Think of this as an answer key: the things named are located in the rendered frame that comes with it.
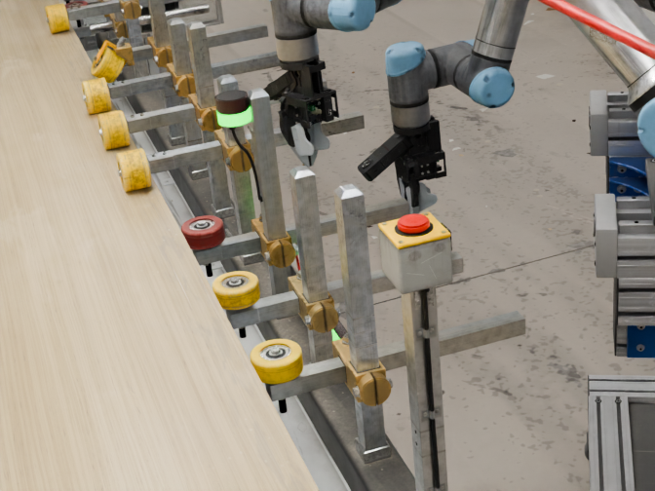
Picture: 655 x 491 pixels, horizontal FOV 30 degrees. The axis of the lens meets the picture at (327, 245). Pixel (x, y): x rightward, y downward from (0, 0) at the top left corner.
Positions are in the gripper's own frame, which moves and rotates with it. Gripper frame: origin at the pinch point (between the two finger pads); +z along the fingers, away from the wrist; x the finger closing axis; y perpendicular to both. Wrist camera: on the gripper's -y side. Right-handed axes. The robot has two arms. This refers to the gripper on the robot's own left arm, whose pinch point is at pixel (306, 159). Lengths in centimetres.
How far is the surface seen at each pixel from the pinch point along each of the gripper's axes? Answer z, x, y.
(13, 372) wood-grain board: 11, -68, 10
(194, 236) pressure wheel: 9.9, -22.0, -7.9
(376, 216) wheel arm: 15.9, 12.8, 2.9
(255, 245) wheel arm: 15.8, -10.4, -5.7
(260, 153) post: -4.3, -9.7, -0.2
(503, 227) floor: 97, 145, -97
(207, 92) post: -1.8, 8.9, -46.7
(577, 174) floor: 97, 193, -106
